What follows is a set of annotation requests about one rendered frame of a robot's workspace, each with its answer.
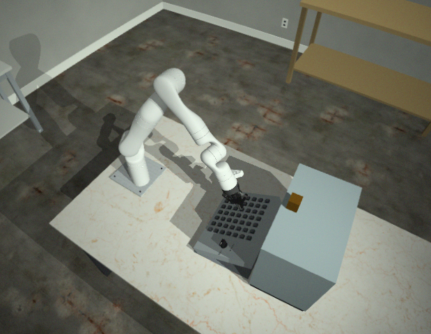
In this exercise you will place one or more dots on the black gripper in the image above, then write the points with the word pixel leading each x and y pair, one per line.
pixel 234 195

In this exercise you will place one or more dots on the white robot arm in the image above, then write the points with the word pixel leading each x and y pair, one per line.
pixel 167 86

